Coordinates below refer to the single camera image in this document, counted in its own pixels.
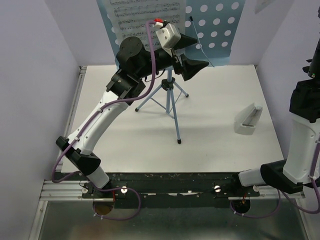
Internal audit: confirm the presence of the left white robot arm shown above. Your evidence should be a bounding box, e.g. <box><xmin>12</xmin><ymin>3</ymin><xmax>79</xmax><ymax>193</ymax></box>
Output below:
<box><xmin>55</xmin><ymin>33</ymin><xmax>209</xmax><ymax>198</ymax></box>

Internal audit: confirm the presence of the sheet music page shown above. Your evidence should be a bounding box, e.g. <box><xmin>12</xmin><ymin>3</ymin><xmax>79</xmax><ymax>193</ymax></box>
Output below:
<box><xmin>254</xmin><ymin>0</ymin><xmax>274</xmax><ymax>14</ymax></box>
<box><xmin>103</xmin><ymin>0</ymin><xmax>186</xmax><ymax>50</ymax></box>

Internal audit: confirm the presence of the grey metronome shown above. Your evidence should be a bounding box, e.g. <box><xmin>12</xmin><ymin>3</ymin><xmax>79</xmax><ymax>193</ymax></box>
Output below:
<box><xmin>234</xmin><ymin>102</ymin><xmax>263</xmax><ymax>136</ymax></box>

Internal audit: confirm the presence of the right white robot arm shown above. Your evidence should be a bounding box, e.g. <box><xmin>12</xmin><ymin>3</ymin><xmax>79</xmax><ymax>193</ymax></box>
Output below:
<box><xmin>230</xmin><ymin>46</ymin><xmax>320</xmax><ymax>196</ymax></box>

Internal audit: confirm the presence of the aluminium frame rail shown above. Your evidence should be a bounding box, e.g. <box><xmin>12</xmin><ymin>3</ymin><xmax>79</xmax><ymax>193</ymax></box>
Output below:
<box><xmin>29</xmin><ymin>65</ymin><xmax>88</xmax><ymax>240</ymax></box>

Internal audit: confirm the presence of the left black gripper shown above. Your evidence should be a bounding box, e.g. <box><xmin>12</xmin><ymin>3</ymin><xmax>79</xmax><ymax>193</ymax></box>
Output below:
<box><xmin>135</xmin><ymin>32</ymin><xmax>209</xmax><ymax>80</ymax></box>

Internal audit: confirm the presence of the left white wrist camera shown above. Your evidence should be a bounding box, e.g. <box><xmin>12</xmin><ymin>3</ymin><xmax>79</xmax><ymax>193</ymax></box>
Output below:
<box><xmin>153</xmin><ymin>18</ymin><xmax>181</xmax><ymax>50</ymax></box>

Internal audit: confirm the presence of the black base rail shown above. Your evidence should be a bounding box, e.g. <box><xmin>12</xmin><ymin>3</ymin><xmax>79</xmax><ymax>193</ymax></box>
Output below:
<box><xmin>51</xmin><ymin>171</ymin><xmax>266</xmax><ymax>210</ymax></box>

